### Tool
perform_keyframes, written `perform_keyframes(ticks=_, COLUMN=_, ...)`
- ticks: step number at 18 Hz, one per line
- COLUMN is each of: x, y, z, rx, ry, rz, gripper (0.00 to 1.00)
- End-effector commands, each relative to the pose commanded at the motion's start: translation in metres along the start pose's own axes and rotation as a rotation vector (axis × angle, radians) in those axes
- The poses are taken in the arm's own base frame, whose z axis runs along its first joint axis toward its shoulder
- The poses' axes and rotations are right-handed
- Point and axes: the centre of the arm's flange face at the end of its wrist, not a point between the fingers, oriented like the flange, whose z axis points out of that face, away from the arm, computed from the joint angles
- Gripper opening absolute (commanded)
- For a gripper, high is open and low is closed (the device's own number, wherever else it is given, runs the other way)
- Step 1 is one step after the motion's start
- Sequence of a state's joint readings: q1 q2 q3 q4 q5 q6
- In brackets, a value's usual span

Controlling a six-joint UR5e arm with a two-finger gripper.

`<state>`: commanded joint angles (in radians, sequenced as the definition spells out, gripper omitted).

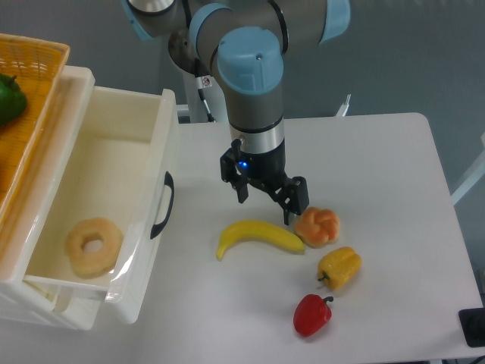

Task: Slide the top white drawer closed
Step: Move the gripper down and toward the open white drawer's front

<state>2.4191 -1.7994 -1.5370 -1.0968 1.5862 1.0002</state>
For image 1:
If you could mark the yellow toy banana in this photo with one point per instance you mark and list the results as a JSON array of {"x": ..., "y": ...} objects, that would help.
[{"x": 260, "y": 231}]

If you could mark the orange woven basket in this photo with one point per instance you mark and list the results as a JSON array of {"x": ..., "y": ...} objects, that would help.
[{"x": 30, "y": 72}]

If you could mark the yellow toy bell pepper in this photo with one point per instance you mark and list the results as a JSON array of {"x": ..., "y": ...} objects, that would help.
[{"x": 339, "y": 267}]

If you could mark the red toy bell pepper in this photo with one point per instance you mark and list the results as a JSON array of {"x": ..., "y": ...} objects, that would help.
[{"x": 312, "y": 314}]

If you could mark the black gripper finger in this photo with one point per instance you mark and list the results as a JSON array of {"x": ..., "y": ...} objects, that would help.
[
  {"x": 230, "y": 174},
  {"x": 292, "y": 197}
]

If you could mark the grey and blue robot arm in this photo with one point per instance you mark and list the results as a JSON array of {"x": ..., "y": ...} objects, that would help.
[{"x": 244, "y": 51}]

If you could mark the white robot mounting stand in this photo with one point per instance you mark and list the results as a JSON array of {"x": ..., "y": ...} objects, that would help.
[{"x": 205, "y": 100}]

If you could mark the white drawer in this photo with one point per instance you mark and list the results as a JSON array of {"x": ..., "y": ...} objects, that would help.
[{"x": 119, "y": 169}]

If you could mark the beige toy donut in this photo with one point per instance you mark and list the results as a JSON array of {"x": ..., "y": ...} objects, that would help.
[{"x": 92, "y": 246}]

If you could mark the white plastic drawer cabinet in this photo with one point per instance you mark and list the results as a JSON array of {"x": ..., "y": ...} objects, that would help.
[{"x": 21, "y": 299}]

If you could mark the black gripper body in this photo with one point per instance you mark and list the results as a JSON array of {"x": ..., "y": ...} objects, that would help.
[{"x": 264, "y": 171}]

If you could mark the green toy bell pepper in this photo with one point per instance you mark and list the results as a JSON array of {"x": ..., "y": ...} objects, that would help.
[{"x": 13, "y": 100}]

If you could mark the black device at table edge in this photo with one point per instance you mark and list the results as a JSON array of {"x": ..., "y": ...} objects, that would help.
[{"x": 472, "y": 323}]

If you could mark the white frame bar right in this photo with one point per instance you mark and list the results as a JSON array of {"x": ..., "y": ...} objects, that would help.
[{"x": 473, "y": 173}]

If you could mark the orange toy bread bun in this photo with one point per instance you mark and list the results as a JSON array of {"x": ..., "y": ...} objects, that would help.
[{"x": 317, "y": 227}]

